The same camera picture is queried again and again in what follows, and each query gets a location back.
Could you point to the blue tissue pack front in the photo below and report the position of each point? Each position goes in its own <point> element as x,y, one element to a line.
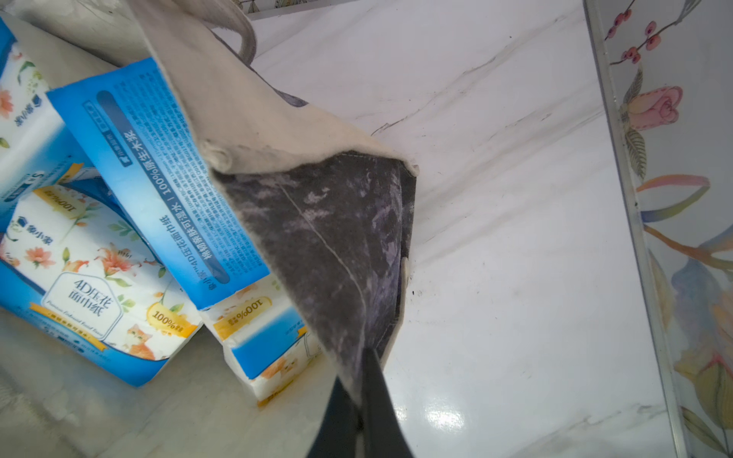
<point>130,126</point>

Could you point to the beige canvas tote bag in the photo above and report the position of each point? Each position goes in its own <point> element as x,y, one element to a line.
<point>328,206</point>

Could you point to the blue white tissue pack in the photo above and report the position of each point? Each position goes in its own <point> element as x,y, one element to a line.
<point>37,149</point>

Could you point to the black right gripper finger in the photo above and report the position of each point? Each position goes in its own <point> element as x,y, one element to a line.
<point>370,429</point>

